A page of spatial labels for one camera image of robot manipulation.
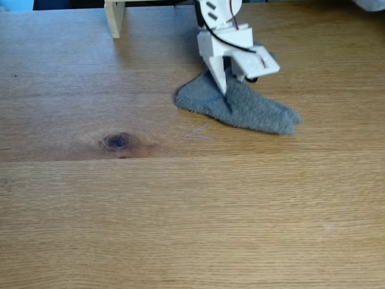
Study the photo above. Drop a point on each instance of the grey terry cleaning cloth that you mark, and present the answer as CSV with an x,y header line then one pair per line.
x,y
249,108

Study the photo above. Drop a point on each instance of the light wooden stand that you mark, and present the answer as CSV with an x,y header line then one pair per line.
x,y
115,21

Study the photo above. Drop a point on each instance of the white background object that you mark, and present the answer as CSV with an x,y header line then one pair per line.
x,y
371,4

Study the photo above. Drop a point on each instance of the dark background object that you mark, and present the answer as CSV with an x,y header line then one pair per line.
x,y
66,3

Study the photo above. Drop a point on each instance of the light blue background object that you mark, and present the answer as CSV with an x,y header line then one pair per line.
x,y
15,4

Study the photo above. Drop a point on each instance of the white printed camera mount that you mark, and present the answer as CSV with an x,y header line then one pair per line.
x,y
255,63

